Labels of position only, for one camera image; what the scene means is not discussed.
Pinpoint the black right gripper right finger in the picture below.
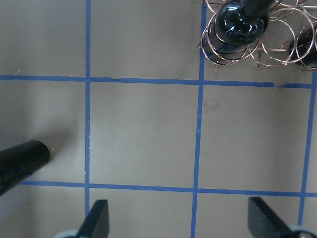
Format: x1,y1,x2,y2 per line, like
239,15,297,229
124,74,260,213
248,197,297,238

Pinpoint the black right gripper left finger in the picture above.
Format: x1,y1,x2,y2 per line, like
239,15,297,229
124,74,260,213
75,199,109,238

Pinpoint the dark glass wine bottle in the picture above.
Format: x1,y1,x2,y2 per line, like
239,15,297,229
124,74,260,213
0,141,50,195

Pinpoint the dark bottle in basket rear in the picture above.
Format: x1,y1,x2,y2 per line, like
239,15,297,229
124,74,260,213
288,22,317,66

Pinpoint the dark bottle in basket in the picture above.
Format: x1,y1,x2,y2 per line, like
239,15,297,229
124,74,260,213
288,22,317,66
209,0,273,54

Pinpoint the dark bottle in basket front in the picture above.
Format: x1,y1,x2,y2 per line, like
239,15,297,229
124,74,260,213
209,0,273,54

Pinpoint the copper wire wine basket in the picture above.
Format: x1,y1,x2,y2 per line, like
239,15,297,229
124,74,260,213
198,0,317,72

